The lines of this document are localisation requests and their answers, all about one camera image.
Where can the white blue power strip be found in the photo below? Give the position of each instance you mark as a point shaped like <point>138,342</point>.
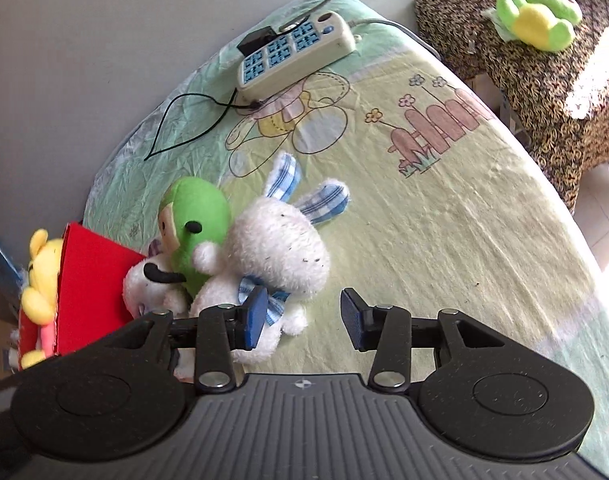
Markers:
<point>319,41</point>

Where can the patterned brown cloth furniture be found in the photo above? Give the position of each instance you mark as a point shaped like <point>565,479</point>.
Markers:
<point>561,99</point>

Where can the cartoon print bed sheet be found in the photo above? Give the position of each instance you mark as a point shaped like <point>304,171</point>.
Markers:
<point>447,208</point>

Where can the black power adapter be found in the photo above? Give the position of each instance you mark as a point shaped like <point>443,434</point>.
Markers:
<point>256,40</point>

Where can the blue hanging pouch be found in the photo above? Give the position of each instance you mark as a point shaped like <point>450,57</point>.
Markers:
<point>13,279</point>

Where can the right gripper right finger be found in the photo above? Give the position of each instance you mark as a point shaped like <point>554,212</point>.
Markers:
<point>391,332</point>

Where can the yellow tiger plush toy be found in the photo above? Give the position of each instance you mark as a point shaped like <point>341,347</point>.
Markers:
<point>39,300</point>

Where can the red cardboard box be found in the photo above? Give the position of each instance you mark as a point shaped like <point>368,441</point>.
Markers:
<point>90,302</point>

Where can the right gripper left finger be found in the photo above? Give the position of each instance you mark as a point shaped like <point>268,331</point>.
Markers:
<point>204,345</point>

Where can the green frog plush toy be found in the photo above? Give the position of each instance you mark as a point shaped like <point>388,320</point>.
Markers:
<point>547,25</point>

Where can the white bunny plush plaid ears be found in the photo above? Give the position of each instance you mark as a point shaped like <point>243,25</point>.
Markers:
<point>275,244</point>

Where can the green hooded doll plush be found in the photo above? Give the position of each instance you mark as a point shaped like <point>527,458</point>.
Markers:
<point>192,211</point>

